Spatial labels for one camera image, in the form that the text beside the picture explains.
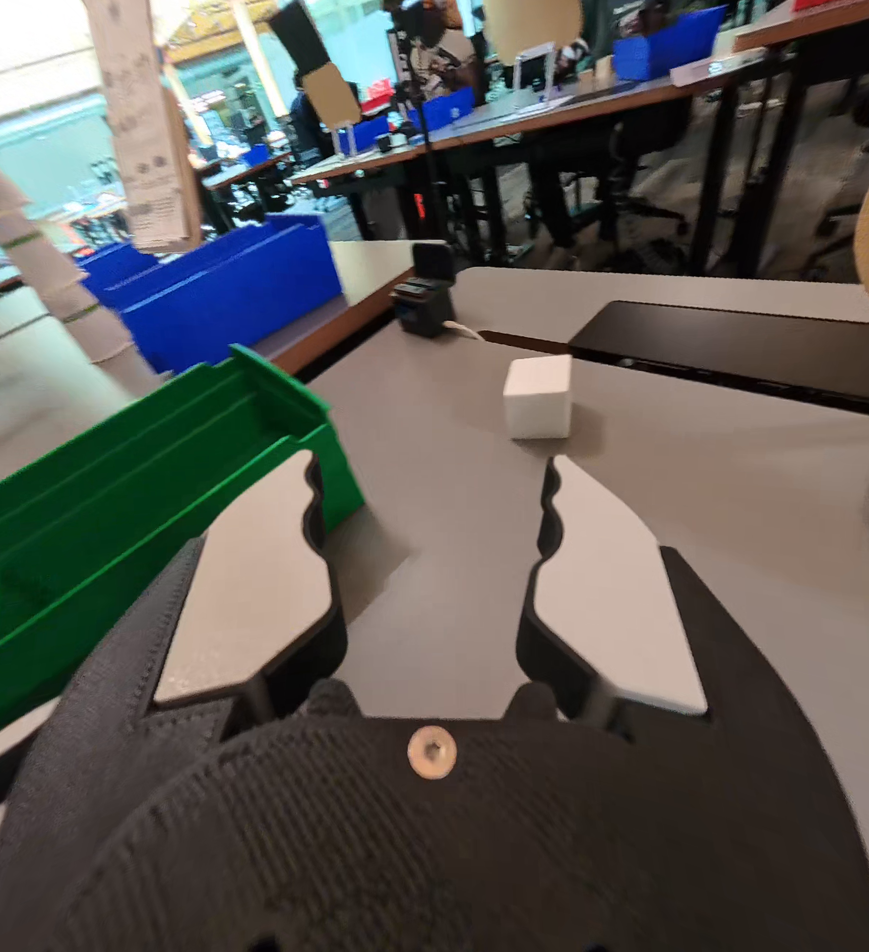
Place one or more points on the black tripod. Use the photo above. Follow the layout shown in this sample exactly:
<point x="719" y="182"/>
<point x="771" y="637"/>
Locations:
<point x="421" y="149"/>

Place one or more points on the black office chair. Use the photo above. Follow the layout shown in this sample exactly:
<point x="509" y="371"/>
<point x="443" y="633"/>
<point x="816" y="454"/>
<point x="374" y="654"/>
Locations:
<point x="650" y="149"/>

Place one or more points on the grey desk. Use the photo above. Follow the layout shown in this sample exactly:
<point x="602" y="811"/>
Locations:
<point x="442" y="416"/>

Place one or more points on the black charger block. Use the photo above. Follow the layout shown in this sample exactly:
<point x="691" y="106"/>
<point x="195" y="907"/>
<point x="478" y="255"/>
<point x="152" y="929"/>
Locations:
<point x="427" y="305"/>

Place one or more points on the white pillar with green tape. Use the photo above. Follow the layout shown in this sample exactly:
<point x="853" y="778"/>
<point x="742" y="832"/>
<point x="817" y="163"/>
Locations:
<point x="40" y="260"/>

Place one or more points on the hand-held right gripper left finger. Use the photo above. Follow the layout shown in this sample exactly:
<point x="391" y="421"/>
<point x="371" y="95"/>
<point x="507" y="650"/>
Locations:
<point x="256" y="587"/>

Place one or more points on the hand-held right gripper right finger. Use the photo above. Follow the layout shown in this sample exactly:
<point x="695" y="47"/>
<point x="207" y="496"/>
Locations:
<point x="613" y="610"/>

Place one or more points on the long grey workbench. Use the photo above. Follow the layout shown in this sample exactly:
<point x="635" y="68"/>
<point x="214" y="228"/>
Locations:
<point x="591" y="100"/>

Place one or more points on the white wooden-edged table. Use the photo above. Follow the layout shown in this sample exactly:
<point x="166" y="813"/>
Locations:
<point x="375" y="268"/>

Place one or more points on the blue plastic bin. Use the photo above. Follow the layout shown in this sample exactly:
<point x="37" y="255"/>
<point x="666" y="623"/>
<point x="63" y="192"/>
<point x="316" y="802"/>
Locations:
<point x="665" y="48"/>
<point x="241" y="297"/>
<point x="114" y="268"/>

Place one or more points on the green plastic bin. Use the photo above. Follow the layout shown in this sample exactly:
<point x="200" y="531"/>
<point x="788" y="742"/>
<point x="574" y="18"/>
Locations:
<point x="107" y="506"/>

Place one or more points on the white foam cube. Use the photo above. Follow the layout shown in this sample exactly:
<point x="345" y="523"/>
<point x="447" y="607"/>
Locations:
<point x="539" y="401"/>

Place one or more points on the hanging printed paper sheet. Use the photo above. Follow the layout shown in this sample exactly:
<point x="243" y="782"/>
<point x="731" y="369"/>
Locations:
<point x="144" y="149"/>

